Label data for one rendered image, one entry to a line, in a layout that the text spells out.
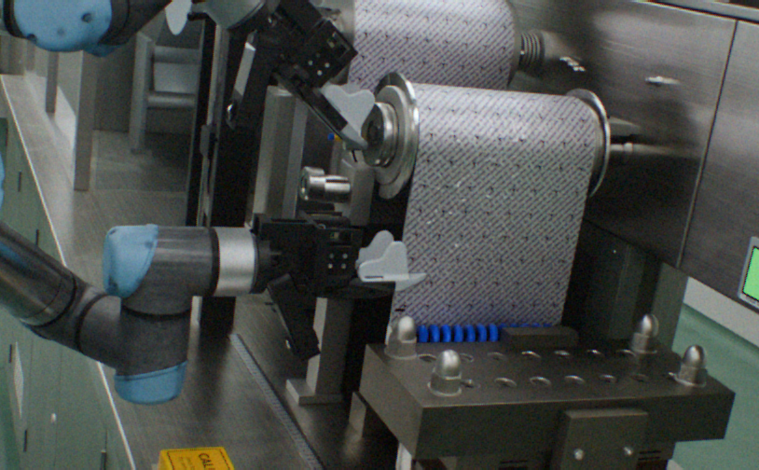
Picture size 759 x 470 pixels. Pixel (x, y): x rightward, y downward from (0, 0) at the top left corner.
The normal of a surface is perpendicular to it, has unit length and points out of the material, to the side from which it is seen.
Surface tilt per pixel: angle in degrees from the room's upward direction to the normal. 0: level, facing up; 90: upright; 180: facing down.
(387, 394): 90
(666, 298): 90
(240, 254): 61
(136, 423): 0
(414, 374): 0
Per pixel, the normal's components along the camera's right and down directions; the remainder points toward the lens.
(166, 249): 0.39, -0.26
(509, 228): 0.37, 0.32
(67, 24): -0.11, 0.26
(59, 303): 0.80, 0.33
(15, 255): 0.94, -0.05
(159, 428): 0.14, -0.95
